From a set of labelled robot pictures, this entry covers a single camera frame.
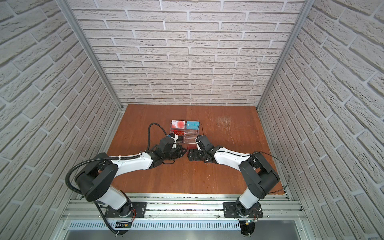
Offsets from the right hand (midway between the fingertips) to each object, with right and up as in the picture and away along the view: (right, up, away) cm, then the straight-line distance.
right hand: (193, 154), depth 90 cm
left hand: (-3, +4, -3) cm, 6 cm away
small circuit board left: (-35, -31, -17) cm, 50 cm away
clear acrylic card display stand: (-5, +14, +8) cm, 17 cm away
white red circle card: (-11, +19, +7) cm, 23 cm away
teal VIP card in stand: (-1, +18, +8) cm, 20 cm away
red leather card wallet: (-2, +4, +7) cm, 8 cm away
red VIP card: (-10, +13, +8) cm, 18 cm away
